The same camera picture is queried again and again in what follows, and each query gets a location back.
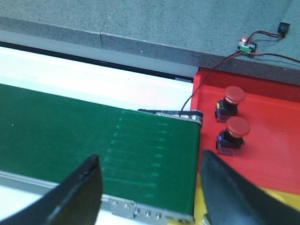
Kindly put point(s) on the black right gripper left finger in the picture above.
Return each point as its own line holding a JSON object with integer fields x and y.
{"x": 75, "y": 201}

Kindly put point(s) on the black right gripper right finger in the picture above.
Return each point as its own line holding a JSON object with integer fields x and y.
{"x": 232, "y": 200}

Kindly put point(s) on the red mushroom push button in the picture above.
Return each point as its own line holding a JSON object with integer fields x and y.
{"x": 230, "y": 140}
{"x": 228, "y": 106}

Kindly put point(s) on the yellow bin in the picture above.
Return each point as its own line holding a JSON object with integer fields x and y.
{"x": 292, "y": 200}

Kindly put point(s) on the red bin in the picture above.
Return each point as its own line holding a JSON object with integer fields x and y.
{"x": 270, "y": 157}

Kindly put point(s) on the green conveyor belt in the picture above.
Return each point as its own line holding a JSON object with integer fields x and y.
{"x": 144, "y": 158}

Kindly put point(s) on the conveyor end roller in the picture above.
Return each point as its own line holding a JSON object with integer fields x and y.
{"x": 192, "y": 116}

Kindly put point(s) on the small green circuit board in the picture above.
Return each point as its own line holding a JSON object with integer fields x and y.
{"x": 246, "y": 46}

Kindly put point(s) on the grey stone counter slab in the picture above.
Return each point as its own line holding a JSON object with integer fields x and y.
{"x": 171, "y": 36}

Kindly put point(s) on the small black connector block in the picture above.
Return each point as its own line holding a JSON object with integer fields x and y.
{"x": 283, "y": 29}

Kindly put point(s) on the aluminium conveyor side rail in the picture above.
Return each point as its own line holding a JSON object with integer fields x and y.
{"x": 18, "y": 192}

